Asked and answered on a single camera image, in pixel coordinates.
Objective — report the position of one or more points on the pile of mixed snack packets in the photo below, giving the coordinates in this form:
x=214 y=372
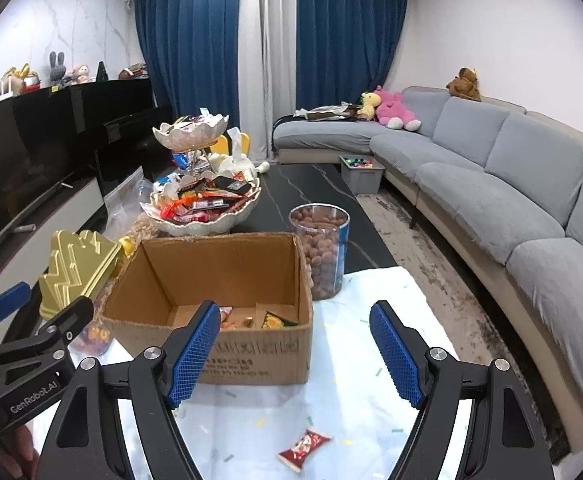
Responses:
x=191 y=122
x=201 y=200

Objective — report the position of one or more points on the light blue speckled cloth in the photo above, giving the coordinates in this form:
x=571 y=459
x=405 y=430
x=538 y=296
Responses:
x=351 y=340

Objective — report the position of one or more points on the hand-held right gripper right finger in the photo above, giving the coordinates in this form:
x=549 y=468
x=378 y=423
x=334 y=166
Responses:
x=396 y=355

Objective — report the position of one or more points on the small red box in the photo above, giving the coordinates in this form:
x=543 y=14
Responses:
x=31 y=85

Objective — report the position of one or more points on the gold foil ornament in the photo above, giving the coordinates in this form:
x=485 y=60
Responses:
x=19 y=76

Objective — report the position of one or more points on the grey television cabinet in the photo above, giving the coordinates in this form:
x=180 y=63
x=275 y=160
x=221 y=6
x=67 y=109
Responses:
x=79 y=210

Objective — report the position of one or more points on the yellow plastic chair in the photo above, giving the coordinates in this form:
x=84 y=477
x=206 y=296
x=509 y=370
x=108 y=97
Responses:
x=221 y=144

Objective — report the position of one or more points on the brown cardboard box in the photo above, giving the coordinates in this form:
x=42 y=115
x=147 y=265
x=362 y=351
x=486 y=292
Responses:
x=221 y=270

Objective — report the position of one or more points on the small gold snack packet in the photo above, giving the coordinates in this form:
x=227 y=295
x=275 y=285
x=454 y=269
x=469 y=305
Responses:
x=248 y=322

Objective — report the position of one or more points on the clear orange snack packet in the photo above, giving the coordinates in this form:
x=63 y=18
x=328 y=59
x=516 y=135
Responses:
x=227 y=317

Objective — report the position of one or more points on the grey rabbit plush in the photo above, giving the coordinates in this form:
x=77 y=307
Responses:
x=57 y=70

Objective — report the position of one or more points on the pink doll plush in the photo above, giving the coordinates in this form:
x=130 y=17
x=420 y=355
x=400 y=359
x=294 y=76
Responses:
x=80 y=74

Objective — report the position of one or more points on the white wooden rack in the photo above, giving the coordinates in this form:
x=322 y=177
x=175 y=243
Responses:
x=4 y=87

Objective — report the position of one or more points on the black curved television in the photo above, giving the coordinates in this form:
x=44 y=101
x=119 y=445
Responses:
x=16 y=160

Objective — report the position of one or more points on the yellow plush toy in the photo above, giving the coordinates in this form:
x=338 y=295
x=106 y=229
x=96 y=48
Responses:
x=369 y=105

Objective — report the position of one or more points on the person's left hand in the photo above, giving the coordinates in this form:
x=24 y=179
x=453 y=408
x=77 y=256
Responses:
x=14 y=452

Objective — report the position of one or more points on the gold lid candy jar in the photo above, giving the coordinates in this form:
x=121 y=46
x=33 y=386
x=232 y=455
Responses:
x=76 y=265

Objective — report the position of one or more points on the small red snack packet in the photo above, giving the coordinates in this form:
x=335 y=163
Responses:
x=304 y=447

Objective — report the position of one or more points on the white two-tier bowl stand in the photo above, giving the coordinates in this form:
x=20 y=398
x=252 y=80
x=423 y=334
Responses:
x=191 y=137

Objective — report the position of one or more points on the pink plush toy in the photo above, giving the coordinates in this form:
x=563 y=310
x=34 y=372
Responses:
x=394 y=109

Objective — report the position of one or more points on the grey storage bin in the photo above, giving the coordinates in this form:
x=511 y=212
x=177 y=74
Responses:
x=364 y=177

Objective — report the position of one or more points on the grey corner sofa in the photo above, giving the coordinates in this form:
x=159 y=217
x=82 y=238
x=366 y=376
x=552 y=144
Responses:
x=486 y=185

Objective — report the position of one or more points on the bag of peanuts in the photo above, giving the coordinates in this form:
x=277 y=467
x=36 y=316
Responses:
x=144 y=230

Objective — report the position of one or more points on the black upright piano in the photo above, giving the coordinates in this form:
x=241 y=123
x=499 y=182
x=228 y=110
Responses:
x=116 y=105

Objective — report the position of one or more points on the black metronome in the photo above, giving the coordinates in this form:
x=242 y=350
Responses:
x=102 y=72

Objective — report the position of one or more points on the white sheer curtain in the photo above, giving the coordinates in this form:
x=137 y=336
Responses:
x=271 y=60

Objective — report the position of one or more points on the clear plastic bag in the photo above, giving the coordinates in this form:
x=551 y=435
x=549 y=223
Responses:
x=121 y=200

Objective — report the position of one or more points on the grey mottled rug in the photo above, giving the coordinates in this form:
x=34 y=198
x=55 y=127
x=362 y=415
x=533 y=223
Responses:
x=446 y=270

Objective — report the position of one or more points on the white plush toy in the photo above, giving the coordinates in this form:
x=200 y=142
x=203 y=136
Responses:
x=236 y=165

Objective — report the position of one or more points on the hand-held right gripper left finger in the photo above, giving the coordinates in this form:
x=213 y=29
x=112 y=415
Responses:
x=194 y=355

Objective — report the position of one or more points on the blue curtain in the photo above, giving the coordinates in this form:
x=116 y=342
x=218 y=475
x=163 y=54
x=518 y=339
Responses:
x=191 y=40
x=351 y=30

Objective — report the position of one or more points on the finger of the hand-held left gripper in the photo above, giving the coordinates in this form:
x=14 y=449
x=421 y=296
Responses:
x=66 y=320
x=6 y=302

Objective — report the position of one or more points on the dark patterned cloth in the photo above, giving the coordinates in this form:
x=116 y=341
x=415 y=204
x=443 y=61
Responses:
x=326 y=110

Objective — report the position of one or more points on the brown plush toy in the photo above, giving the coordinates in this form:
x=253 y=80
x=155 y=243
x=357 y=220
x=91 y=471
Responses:
x=464 y=85

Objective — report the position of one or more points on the small yellow toy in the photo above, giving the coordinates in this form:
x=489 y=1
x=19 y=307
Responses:
x=125 y=246

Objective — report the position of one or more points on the clear plastic nut jar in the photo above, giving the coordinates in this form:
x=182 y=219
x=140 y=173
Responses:
x=321 y=255

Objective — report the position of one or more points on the grey remote control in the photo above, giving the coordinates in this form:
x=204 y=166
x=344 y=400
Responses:
x=23 y=229

